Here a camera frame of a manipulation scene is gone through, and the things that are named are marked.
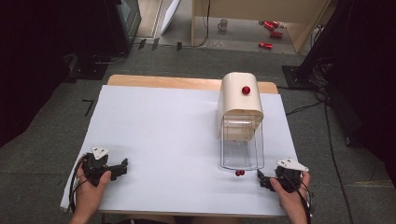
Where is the black floor cable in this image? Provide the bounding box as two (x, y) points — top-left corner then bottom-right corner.
(276, 55), (356, 224)

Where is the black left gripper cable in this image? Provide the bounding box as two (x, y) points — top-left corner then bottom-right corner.
(68, 154), (90, 214)

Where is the person's right hand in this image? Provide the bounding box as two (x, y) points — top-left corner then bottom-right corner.
(269, 170), (312, 219)

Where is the black hanging cable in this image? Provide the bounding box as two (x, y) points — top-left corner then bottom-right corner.
(181, 0), (211, 49)

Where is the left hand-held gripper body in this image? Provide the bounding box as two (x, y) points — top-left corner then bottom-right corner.
(81, 146), (123, 188)

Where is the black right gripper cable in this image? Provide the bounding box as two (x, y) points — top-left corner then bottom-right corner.
(281, 174), (314, 224)

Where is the white board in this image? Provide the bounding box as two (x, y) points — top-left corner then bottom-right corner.
(160, 0), (182, 35)

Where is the person's left hand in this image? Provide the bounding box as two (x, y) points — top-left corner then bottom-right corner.
(74, 163), (112, 218)

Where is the black stand base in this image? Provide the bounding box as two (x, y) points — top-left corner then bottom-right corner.
(281, 64), (317, 91)

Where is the wooden table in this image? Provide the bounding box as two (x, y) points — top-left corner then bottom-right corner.
(98, 74), (289, 218)

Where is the white paper sheet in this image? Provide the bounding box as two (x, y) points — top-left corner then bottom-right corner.
(59, 84), (299, 217)

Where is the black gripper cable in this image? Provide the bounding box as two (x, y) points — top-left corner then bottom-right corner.
(281, 174), (314, 224)
(68, 154), (90, 214)

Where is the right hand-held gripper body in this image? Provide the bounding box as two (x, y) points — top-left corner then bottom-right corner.
(275, 158), (310, 194)

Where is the cream and clear roll-top box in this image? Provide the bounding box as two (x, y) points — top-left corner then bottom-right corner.
(216, 71), (266, 172)

